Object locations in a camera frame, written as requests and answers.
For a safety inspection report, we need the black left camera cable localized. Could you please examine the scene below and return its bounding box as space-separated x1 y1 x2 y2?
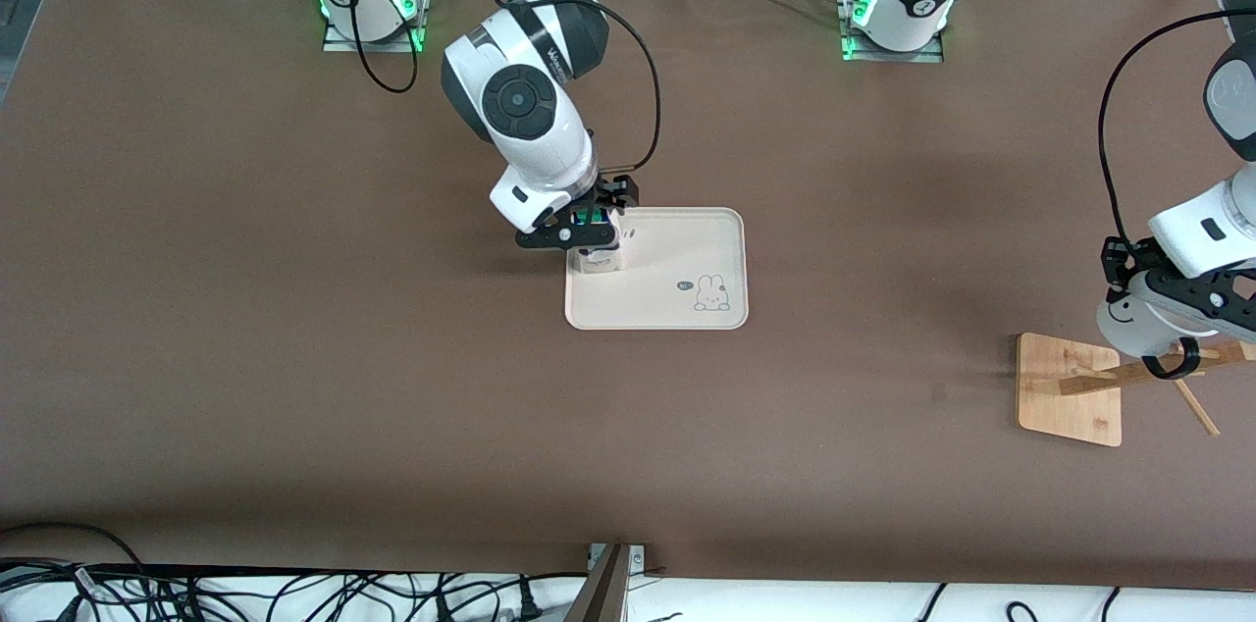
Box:
1006 0 1256 245

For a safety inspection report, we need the white mug black handle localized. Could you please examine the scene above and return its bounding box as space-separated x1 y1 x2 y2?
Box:
1096 291 1206 381

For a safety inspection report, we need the cream rabbit print tray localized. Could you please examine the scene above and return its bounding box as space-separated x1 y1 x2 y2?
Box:
564 206 750 332

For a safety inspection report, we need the wooden cup rack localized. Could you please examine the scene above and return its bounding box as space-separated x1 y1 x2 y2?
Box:
1016 333 1256 448

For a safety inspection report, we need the black right camera cable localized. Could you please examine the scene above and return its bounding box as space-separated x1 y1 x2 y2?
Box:
486 0 662 175

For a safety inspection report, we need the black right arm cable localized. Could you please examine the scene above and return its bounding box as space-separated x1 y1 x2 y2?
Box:
260 0 443 95

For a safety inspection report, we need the black camera cable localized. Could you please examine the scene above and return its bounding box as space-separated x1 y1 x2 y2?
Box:
1006 0 1256 245
486 0 662 175

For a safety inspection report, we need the grey metal camera bracket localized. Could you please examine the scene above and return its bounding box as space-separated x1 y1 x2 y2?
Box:
564 542 649 622

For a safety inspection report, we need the blue white milk carton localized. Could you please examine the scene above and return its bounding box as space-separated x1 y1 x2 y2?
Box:
572 205 626 273

